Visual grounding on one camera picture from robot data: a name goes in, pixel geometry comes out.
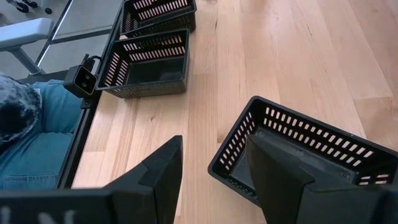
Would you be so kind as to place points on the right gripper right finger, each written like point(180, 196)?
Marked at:
point(311, 205)

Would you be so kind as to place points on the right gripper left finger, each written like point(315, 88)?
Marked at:
point(109, 205)

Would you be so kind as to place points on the black plastic perforated basket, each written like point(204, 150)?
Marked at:
point(155, 73)
point(241, 169)
point(161, 23)

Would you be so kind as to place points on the person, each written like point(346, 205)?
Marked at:
point(37, 149)

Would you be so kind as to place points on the dark fuzzy garment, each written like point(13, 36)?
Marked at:
point(17, 105)

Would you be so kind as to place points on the grey padded bench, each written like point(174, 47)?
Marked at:
point(25, 31)

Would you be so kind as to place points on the black caster wheels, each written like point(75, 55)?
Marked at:
point(23, 5)

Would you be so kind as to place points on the black aluminium rig frame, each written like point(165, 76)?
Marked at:
point(77, 140)

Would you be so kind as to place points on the small black exterior camera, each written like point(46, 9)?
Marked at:
point(81, 80)

